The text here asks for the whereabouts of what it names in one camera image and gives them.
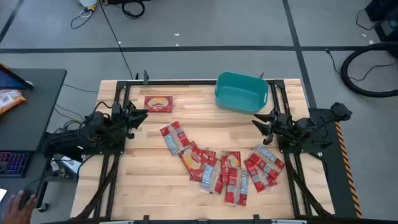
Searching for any white box under table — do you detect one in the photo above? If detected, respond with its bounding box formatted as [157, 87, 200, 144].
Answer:
[51, 154, 82, 179]

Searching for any thin black floor cable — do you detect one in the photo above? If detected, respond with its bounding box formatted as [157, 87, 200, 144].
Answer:
[325, 48, 398, 83]

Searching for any long black floor cable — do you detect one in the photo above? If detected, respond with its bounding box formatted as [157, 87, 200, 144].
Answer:
[98, 0, 135, 80]

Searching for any black equipment case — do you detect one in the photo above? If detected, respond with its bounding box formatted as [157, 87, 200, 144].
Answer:
[364, 0, 398, 43]

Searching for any black desk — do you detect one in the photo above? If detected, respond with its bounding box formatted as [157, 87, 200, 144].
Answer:
[0, 68, 68, 224]

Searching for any black base plate, hazard stripe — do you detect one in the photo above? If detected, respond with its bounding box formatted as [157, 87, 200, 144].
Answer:
[307, 107, 363, 219]

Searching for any orange snack bag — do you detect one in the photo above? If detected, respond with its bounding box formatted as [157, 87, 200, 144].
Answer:
[0, 89, 27, 116]

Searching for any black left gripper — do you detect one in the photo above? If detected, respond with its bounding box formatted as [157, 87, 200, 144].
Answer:
[111, 101, 149, 140]

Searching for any thin looped floor cable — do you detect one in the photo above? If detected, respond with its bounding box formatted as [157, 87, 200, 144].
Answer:
[70, 8, 95, 30]

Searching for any large black hose ring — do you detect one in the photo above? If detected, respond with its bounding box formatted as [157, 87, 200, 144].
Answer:
[340, 41, 398, 98]

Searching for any white and yellow device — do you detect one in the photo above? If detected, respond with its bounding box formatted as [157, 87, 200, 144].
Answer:
[76, 0, 99, 11]

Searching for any black monitor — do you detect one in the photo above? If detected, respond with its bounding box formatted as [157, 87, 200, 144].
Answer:
[0, 63, 34, 91]

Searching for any person's hand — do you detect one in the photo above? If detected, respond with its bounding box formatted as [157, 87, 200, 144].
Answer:
[1, 190, 37, 224]

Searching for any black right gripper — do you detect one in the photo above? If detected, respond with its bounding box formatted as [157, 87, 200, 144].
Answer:
[252, 112, 295, 146]

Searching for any teal plastic basket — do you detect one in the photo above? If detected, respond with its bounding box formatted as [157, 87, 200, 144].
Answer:
[214, 72, 270, 115]

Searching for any backlit black keyboard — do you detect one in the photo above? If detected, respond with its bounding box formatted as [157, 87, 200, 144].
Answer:
[0, 151, 32, 179]

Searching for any black computer mouse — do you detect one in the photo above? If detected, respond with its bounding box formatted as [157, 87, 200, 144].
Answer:
[18, 189, 37, 211]

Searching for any thick black cable loop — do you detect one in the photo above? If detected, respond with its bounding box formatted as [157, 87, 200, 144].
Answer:
[121, 0, 146, 19]

